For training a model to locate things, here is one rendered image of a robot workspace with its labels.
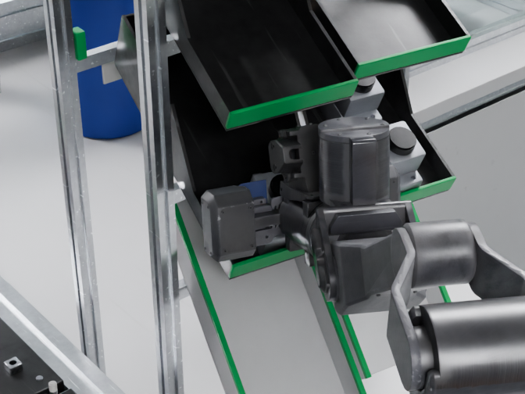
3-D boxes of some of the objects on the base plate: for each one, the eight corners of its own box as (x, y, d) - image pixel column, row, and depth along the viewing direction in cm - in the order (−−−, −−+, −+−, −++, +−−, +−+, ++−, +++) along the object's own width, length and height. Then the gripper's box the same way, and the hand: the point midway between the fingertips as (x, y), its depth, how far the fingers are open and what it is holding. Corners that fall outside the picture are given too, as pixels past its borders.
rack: (398, 351, 149) (454, -312, 106) (171, 483, 129) (126, -264, 86) (294, 277, 163) (305, -336, 120) (74, 387, 143) (-6, -300, 100)
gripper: (238, 288, 94) (178, 231, 108) (434, 248, 101) (353, 200, 114) (234, 218, 92) (173, 170, 106) (434, 182, 99) (352, 141, 113)
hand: (281, 195), depth 107 cm, fingers open, 4 cm apart
